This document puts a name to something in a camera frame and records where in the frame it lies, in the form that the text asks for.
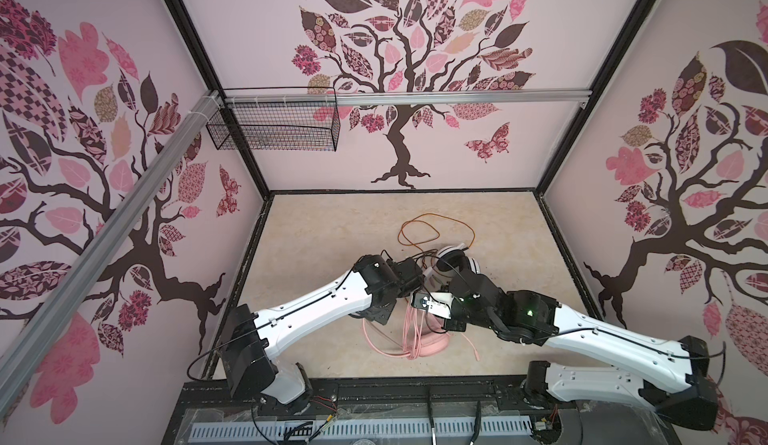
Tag aluminium rail back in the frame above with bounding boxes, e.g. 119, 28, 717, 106
225, 88, 592, 106

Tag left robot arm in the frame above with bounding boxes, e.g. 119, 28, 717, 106
217, 255, 424, 409

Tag pink headphones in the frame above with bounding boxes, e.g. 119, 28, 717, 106
361, 305, 450, 360

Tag aluminium rail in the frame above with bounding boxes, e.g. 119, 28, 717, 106
1, 90, 221, 412
225, 88, 592, 106

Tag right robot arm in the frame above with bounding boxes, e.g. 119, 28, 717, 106
438, 265, 719, 431

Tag white black headphones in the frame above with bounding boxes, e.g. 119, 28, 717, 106
423, 243, 481, 290

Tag orange red headphone cable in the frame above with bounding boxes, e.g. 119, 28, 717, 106
397, 212, 477, 254

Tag aluminium rail left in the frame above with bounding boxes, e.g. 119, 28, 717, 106
1, 90, 221, 412

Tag white cable duct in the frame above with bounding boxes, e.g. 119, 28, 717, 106
187, 416, 535, 444

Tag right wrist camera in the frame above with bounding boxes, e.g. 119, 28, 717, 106
411, 291, 454, 319

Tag pink headphone cable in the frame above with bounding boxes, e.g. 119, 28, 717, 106
401, 303, 481, 362

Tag black wire basket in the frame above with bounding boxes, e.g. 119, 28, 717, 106
206, 85, 341, 152

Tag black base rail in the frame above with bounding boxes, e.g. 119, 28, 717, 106
161, 375, 680, 444

